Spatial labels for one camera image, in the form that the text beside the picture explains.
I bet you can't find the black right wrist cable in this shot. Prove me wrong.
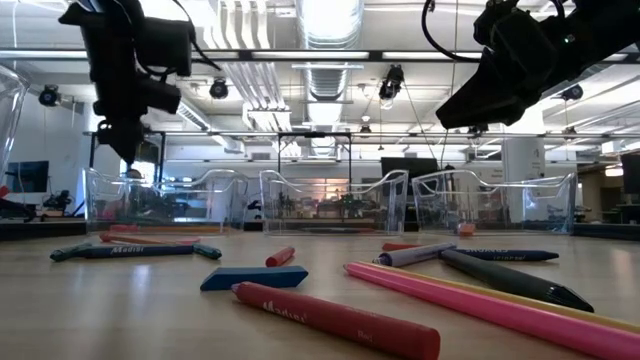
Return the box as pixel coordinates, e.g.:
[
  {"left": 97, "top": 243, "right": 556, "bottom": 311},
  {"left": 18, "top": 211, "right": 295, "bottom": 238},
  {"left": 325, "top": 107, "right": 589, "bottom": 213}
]
[{"left": 421, "top": 0, "right": 484, "bottom": 65}]

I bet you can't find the dark blue marker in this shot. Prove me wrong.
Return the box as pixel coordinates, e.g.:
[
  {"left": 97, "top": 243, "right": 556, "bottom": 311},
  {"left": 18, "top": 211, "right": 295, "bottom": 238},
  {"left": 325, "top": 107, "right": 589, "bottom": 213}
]
[{"left": 442, "top": 248, "right": 560, "bottom": 263}]

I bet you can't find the black monitor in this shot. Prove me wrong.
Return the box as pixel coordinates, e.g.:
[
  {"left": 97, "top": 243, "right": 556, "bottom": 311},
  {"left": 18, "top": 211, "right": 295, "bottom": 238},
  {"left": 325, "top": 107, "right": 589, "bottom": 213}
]
[
  {"left": 620, "top": 152, "right": 640, "bottom": 196},
  {"left": 380, "top": 157, "right": 440, "bottom": 197},
  {"left": 5, "top": 160, "right": 50, "bottom": 194}
]

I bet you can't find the yellow pencil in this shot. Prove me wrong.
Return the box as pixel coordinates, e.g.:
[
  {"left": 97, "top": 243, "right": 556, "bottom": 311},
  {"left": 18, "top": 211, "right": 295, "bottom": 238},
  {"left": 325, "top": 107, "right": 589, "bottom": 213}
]
[{"left": 357, "top": 258, "right": 640, "bottom": 336}]

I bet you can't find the red and black equipment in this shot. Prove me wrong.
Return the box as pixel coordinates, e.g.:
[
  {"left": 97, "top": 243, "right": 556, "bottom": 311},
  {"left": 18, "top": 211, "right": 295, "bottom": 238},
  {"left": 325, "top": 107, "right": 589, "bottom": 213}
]
[{"left": 0, "top": 185, "right": 39, "bottom": 221}]

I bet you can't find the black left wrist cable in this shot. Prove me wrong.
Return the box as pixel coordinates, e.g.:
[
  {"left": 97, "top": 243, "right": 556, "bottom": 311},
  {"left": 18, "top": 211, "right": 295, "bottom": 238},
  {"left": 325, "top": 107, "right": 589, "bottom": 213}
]
[{"left": 169, "top": 0, "right": 222, "bottom": 71}]

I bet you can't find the silver ceiling duct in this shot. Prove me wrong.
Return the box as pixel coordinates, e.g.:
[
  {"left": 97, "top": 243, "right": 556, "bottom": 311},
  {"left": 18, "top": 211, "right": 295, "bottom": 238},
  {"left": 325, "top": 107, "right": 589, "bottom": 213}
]
[{"left": 294, "top": 0, "right": 366, "bottom": 157}]

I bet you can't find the clear plastic bin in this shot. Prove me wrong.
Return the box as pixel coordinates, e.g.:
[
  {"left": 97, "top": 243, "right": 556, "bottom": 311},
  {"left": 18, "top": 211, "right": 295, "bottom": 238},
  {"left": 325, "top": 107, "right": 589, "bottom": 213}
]
[
  {"left": 258, "top": 168, "right": 410, "bottom": 236},
  {"left": 411, "top": 168, "right": 579, "bottom": 235},
  {"left": 0, "top": 64, "right": 29, "bottom": 181},
  {"left": 83, "top": 168, "right": 250, "bottom": 235}
]

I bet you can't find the black overhead frame bar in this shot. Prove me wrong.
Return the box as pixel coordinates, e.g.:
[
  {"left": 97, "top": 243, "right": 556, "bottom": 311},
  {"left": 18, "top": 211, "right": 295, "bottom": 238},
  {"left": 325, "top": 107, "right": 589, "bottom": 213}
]
[{"left": 0, "top": 48, "right": 640, "bottom": 64}]

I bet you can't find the black table frame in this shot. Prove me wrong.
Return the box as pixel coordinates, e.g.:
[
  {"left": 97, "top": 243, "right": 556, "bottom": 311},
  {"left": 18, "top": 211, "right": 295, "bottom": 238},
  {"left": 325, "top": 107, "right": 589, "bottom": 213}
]
[{"left": 0, "top": 218, "right": 640, "bottom": 242}]

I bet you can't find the person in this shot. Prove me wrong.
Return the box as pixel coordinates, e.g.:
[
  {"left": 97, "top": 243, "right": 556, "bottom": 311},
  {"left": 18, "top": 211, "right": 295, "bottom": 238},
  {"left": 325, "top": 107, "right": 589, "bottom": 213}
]
[{"left": 122, "top": 168, "right": 151, "bottom": 211}]

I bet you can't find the blue Madisi crayon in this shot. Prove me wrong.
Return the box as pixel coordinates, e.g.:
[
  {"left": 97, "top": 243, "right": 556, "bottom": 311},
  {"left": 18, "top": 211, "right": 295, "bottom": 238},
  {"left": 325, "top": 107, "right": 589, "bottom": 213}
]
[{"left": 82, "top": 244, "right": 196, "bottom": 260}]

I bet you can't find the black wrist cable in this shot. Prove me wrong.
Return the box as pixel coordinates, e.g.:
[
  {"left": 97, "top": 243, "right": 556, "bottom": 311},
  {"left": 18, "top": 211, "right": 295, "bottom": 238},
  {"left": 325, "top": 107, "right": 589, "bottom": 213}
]
[
  {"left": 169, "top": 0, "right": 222, "bottom": 71},
  {"left": 421, "top": 0, "right": 484, "bottom": 65}
]

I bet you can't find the black pen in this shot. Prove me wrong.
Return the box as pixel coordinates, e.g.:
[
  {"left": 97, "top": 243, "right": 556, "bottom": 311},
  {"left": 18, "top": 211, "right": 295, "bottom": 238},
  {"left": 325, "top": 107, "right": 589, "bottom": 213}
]
[{"left": 439, "top": 249, "right": 596, "bottom": 315}]

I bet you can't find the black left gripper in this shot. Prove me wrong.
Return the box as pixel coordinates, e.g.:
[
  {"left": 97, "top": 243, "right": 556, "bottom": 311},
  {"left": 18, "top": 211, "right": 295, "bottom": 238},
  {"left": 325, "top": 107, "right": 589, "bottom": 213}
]
[{"left": 82, "top": 28, "right": 183, "bottom": 167}]

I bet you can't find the lavender pen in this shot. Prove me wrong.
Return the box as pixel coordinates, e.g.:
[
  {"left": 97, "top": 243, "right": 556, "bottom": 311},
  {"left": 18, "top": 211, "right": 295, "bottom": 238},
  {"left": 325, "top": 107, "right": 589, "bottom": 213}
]
[{"left": 372, "top": 242, "right": 458, "bottom": 268}]

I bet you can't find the orange-red crayon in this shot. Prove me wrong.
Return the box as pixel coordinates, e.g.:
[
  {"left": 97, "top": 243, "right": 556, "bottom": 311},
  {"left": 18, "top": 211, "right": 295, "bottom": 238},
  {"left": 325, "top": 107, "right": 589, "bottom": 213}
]
[{"left": 382, "top": 242, "right": 426, "bottom": 253}]

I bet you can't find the large red Madisi crayon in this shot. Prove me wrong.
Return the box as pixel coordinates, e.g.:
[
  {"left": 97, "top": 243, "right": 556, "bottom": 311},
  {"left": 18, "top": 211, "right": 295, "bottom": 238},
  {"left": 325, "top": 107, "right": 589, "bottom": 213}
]
[{"left": 231, "top": 281, "right": 442, "bottom": 360}]

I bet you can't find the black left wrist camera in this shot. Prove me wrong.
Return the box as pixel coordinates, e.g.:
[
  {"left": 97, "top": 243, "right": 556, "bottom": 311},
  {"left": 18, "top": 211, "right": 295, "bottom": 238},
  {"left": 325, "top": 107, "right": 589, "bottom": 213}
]
[{"left": 135, "top": 17, "right": 196, "bottom": 79}]

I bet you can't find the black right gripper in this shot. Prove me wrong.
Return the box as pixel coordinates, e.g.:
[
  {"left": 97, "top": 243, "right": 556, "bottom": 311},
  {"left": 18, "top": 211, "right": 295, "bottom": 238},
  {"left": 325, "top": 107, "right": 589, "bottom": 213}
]
[{"left": 435, "top": 0, "right": 582, "bottom": 131}]

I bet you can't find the small red crayon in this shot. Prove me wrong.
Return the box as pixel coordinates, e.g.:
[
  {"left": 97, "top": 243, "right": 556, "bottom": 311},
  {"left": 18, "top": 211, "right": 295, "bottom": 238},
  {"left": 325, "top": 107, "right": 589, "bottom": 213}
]
[{"left": 264, "top": 246, "right": 297, "bottom": 268}]

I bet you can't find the blue wedge eraser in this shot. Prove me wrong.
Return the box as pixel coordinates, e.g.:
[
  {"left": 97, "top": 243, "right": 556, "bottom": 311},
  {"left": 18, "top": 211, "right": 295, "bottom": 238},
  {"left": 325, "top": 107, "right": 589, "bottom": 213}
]
[{"left": 199, "top": 265, "right": 310, "bottom": 292}]

